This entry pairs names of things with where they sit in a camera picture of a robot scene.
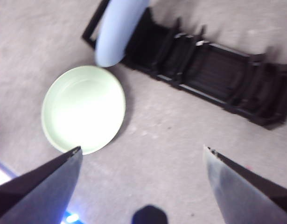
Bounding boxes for pale blue round plate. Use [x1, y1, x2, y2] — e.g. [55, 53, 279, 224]
[95, 0, 150, 68]

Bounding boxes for pale green round plate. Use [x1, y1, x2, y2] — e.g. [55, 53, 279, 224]
[41, 65, 127, 156]

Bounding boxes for black plastic plate rack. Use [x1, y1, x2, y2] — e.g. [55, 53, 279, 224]
[82, 0, 287, 131]

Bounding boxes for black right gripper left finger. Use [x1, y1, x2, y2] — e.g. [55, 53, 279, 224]
[0, 146, 84, 224]

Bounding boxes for dark rounded device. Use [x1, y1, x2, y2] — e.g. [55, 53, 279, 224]
[133, 204, 168, 224]

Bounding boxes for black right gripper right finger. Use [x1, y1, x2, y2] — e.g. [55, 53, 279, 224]
[203, 144, 287, 224]

